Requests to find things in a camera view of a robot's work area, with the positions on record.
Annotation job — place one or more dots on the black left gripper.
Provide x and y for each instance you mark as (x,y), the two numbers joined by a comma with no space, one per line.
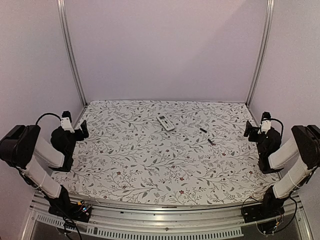
(81,136)

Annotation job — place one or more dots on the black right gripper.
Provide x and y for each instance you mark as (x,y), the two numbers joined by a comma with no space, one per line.
(249,129)

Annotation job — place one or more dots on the white remote control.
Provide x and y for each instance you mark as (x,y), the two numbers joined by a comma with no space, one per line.
(165,122)

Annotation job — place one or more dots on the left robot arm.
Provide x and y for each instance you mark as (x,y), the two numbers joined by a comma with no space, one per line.
(21,148)

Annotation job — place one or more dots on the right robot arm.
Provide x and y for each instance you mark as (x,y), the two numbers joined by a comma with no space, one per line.
(303,147)

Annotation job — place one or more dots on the floral patterned table mat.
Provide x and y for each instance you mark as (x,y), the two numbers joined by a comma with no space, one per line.
(130,157)

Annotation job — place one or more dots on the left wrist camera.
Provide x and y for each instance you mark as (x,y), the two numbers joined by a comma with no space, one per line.
(66,122)

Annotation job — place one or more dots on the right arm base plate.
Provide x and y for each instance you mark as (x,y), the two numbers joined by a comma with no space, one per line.
(258,212)

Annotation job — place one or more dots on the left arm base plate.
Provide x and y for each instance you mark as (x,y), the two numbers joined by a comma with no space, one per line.
(80,211)

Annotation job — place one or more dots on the front aluminium rail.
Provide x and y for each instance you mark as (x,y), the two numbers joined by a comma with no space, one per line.
(117,220)

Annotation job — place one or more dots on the left aluminium frame post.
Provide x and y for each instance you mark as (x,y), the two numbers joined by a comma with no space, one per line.
(61,6)

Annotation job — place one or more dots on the aluminium frame post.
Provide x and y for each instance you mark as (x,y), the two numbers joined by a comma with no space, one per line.
(61,6)
(270,4)

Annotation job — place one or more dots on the right aluminium frame post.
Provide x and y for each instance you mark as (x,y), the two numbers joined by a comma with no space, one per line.
(270,4)

